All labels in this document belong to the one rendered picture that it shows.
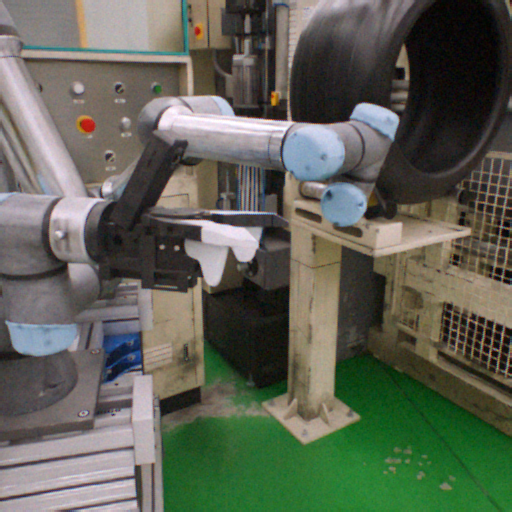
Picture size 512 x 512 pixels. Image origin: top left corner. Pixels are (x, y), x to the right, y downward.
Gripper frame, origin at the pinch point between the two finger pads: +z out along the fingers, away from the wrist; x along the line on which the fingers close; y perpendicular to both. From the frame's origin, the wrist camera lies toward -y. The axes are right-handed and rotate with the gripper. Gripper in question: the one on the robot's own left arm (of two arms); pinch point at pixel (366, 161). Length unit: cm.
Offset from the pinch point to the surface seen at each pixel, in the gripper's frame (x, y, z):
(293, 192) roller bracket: 27.7, -8.9, 25.7
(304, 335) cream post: 44, -60, 30
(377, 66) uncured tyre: -7.2, 18.1, 3.1
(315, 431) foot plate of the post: 50, -94, 20
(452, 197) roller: -14.0, -23.5, 27.8
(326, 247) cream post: 27, -33, 36
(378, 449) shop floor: 29, -103, 19
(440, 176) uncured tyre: -13.0, -13.5, 17.3
